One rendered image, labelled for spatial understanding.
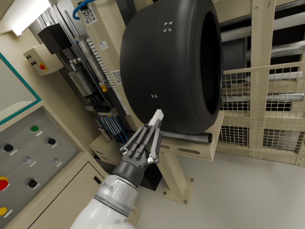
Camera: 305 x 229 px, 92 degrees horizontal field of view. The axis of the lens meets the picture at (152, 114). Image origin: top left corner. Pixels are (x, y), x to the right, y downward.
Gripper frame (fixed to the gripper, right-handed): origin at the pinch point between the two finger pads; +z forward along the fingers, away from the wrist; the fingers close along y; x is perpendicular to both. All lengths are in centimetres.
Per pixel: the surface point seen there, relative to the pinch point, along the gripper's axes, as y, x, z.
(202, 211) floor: 7, 116, 0
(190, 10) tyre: -10.2, -21.3, 22.8
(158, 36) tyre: -2.8, -19.9, 14.2
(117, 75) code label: 33.2, -5.3, 23.9
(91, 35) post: 37, -25, 27
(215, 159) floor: 6, 123, 54
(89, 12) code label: 31, -33, 28
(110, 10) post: 26, -30, 34
